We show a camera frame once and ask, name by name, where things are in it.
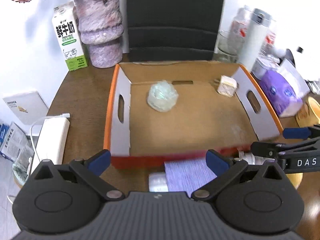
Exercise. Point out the purple tissue pack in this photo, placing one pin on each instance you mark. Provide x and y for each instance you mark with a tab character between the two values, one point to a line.
280	94

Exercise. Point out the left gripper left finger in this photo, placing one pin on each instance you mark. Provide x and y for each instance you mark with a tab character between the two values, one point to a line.
89	172

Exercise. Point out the black paper bag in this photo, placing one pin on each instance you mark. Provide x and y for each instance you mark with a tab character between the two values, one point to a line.
172	30

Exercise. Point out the white green milk carton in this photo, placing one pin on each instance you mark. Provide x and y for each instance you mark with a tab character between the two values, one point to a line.
65	23

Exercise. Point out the white thermos bottle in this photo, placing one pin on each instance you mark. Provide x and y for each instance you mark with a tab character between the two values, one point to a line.
256	32

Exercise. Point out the red cardboard tray box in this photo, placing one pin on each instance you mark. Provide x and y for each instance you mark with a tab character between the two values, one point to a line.
202	119

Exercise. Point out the white power strip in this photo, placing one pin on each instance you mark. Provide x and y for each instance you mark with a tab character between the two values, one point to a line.
51	141

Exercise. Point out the white booklet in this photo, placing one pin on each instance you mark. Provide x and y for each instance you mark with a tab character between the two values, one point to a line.
28	107

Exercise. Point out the plastic water bottle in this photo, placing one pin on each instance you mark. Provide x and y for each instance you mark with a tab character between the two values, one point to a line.
238	29

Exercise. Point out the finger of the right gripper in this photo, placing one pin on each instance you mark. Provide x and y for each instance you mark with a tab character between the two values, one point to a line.
305	148
302	132

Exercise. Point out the purple striped cloth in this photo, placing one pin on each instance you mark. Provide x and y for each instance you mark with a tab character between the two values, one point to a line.
187	175

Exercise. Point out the purple ceramic vase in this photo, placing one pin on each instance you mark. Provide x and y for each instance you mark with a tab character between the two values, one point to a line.
101	27

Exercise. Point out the small beige wrapped box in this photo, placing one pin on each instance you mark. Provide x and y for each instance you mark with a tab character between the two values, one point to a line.
227	86

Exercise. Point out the clear plastic wrap ball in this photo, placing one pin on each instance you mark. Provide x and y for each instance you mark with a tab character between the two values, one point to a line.
162	96

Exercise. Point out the white round lid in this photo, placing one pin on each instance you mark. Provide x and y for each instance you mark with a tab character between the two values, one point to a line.
158	182

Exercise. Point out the clear glass cup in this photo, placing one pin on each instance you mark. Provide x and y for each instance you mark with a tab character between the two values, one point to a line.
228	47

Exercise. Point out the yellow bear mug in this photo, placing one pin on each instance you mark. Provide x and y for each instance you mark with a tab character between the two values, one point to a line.
308	115

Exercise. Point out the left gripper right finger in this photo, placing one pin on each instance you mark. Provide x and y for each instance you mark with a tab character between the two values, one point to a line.
227	170

